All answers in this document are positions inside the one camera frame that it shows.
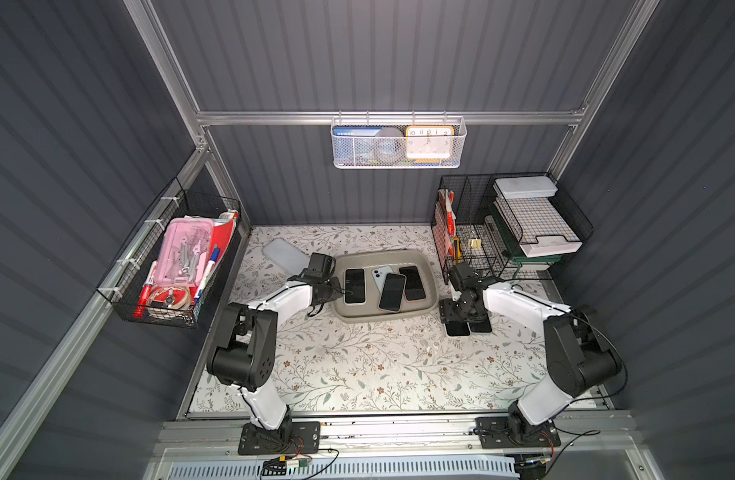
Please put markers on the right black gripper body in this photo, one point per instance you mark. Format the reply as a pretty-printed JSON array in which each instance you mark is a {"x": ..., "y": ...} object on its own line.
[{"x": 466, "y": 312}]

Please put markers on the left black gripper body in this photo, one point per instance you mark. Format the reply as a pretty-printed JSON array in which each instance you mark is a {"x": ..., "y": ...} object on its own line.
[{"x": 332, "y": 288}]

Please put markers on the black phone pink case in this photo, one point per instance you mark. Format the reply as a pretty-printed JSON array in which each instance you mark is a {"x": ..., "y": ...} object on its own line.
[
  {"x": 393, "y": 292},
  {"x": 414, "y": 289},
  {"x": 481, "y": 325}
]

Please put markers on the beige plastic storage tray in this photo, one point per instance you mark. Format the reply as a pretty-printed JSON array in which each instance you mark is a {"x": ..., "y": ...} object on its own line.
[{"x": 370, "y": 312}]

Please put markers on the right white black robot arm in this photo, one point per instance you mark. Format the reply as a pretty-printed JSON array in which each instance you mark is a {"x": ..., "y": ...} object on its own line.
[{"x": 579, "y": 356}]

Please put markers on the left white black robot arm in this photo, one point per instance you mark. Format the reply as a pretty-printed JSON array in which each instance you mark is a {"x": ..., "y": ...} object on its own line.
[{"x": 243, "y": 350}]

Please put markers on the black phone cream case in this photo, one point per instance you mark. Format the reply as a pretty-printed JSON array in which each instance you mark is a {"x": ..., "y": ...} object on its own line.
[{"x": 354, "y": 286}]

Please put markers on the white flat box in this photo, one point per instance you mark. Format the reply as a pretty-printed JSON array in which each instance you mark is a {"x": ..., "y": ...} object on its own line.
[{"x": 525, "y": 187}]

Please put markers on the blue box in basket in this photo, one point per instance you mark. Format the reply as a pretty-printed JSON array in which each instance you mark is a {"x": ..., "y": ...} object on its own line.
[{"x": 354, "y": 146}]

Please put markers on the grey translucent tray lid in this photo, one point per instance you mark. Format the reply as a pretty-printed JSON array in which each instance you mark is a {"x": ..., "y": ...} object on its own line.
[{"x": 286, "y": 256}]

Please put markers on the yellow utility knife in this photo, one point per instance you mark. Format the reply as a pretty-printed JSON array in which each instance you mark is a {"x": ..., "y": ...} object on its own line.
[{"x": 457, "y": 252}]

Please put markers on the red scissors in organizer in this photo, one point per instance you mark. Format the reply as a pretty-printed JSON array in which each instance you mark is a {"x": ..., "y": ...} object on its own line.
[{"x": 446, "y": 198}]

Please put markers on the white grid notebook stack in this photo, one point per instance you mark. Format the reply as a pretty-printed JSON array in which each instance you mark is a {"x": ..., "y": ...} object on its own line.
[{"x": 538, "y": 227}]

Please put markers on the blue white marker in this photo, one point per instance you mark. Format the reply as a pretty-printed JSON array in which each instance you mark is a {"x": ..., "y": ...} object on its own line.
[{"x": 209, "y": 267}]

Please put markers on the red folder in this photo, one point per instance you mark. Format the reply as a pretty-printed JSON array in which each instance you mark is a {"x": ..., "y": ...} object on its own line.
[{"x": 199, "y": 239}]

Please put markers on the pink plastic tool case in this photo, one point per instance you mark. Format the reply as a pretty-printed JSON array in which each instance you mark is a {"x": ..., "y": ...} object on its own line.
[{"x": 169, "y": 271}]

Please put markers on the grey tape roll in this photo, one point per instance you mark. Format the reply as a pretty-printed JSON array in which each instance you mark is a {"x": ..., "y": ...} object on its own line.
[{"x": 389, "y": 145}]

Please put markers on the red tape dispenser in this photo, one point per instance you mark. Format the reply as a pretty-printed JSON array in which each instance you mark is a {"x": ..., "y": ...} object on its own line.
[{"x": 170, "y": 298}]

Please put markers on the yellow white alarm clock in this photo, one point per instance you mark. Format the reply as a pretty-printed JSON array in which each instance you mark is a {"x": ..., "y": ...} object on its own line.
[{"x": 429, "y": 142}]

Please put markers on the small circuit board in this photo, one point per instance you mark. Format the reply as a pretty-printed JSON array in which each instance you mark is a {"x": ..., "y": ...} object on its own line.
[{"x": 283, "y": 465}]

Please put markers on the black wire desk organizer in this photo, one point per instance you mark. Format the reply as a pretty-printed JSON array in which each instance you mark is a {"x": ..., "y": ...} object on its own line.
[{"x": 480, "y": 241}]

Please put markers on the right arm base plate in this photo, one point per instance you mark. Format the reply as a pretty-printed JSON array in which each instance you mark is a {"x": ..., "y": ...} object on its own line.
[{"x": 500, "y": 432}]

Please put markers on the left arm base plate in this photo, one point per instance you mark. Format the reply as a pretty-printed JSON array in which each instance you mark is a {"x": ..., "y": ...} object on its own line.
[{"x": 297, "y": 437}]

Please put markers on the black wire side basket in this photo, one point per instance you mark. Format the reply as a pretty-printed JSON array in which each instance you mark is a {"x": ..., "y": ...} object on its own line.
[{"x": 127, "y": 277}]

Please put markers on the white wire wall basket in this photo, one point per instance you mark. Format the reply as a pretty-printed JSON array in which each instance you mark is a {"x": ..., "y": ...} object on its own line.
[{"x": 402, "y": 122}]

